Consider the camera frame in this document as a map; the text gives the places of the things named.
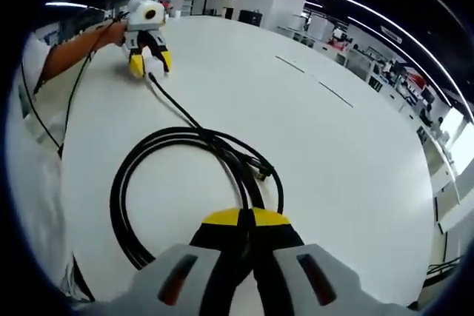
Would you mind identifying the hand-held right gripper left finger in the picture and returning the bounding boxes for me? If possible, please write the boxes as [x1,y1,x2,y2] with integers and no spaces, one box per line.
[127,206,257,316]

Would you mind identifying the person's left hand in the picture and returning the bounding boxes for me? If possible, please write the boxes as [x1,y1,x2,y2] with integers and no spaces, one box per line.
[110,21,130,46]

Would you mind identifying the black box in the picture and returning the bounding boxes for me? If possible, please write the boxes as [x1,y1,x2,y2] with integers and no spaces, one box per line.
[238,9,264,26]

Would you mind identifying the black Type-C cable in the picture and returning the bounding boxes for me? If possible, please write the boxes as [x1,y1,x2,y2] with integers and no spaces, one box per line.
[109,70,286,272]

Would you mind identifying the black floor cables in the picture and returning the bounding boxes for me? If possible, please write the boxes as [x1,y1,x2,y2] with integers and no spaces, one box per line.
[424,255,464,280]

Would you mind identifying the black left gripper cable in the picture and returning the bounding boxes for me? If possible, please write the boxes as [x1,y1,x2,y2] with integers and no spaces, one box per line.
[21,15,125,160]

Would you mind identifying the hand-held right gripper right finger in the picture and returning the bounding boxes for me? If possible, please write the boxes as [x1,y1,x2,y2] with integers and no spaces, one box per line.
[250,206,409,316]

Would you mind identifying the person's white shirt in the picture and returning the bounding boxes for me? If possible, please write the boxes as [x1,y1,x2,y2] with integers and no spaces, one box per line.
[6,32,77,297]

